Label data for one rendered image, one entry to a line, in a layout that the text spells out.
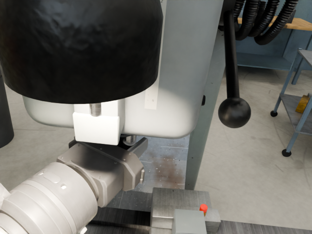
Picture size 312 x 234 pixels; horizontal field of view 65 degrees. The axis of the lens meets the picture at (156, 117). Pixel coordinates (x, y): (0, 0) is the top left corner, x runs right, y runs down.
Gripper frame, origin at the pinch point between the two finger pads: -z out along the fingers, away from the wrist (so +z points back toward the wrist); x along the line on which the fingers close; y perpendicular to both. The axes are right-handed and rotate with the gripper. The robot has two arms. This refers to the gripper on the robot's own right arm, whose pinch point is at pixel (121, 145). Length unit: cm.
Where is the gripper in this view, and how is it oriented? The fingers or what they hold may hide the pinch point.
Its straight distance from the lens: 39.9
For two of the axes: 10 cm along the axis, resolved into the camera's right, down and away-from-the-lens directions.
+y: -0.9, 8.4, 5.3
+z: -4.8, 4.3, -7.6
